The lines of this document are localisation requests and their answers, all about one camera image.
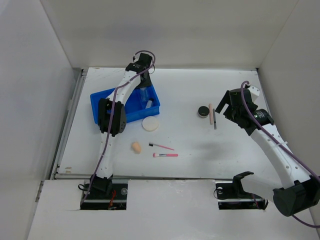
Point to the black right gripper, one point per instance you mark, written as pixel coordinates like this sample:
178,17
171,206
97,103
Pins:
226,99

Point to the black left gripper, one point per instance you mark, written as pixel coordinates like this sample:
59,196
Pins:
146,83

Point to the black white checkered eyeliner pen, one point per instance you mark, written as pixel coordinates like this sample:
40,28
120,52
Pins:
214,119

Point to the pale pink lipstick tube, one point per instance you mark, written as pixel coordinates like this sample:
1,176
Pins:
211,118

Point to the small clear bottle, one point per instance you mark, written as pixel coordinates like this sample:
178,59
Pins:
149,104

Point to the black round compact jar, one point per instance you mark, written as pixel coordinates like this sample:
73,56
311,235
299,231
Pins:
203,111

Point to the white round powder puff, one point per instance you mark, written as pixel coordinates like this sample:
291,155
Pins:
150,124

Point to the thin pink eyebrow brush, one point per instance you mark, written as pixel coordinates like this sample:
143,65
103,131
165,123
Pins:
160,146

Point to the beige makeup sponge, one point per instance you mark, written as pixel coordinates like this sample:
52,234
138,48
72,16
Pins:
136,147

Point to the pink makeup brush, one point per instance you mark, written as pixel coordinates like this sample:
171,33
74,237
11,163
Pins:
157,155

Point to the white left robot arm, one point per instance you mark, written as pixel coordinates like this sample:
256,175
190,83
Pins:
112,118

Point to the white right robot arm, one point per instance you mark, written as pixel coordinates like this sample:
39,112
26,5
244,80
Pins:
298,188

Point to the blue plastic organizer tray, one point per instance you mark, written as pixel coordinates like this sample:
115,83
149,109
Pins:
134,108

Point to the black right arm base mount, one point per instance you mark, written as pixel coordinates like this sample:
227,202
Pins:
230,195

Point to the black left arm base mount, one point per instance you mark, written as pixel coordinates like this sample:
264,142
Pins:
102,197

